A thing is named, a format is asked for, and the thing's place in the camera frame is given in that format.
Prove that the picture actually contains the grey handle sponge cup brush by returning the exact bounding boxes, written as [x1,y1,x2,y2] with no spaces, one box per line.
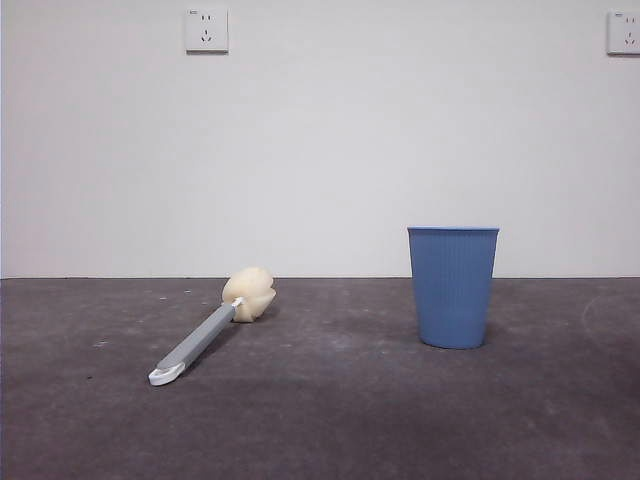
[147,266,277,387]

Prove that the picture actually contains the blue ribbed plastic cup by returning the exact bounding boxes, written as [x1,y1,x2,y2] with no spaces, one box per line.
[406,225,501,350]

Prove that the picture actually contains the white wall socket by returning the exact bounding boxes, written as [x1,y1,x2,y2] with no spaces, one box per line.
[607,10,640,56]
[185,7,230,55]

